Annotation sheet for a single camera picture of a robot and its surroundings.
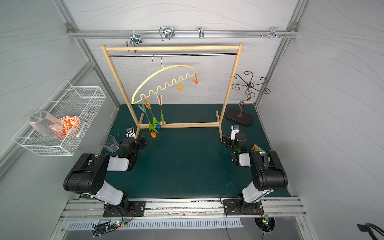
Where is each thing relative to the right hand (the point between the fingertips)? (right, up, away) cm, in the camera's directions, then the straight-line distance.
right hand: (232, 133), depth 96 cm
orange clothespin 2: (-33, +28, -9) cm, 44 cm away
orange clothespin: (-49, +17, -17) cm, 55 cm away
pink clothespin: (-44, +18, -16) cm, 50 cm away
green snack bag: (+14, -9, -2) cm, 17 cm away
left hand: (-63, -2, -2) cm, 63 cm away
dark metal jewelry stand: (+7, +12, +17) cm, 22 cm away
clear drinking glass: (-79, -7, 0) cm, 79 cm away
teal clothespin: (-52, +15, -19) cm, 58 cm away
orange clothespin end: (-24, +33, -5) cm, 41 cm away
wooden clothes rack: (-66, +7, +11) cm, 67 cm away
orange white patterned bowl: (-82, +6, -30) cm, 88 cm away
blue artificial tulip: (-49, +7, -4) cm, 50 cm away
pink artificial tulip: (-46, +8, +1) cm, 47 cm away
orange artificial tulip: (-52, +5, -5) cm, 52 cm away
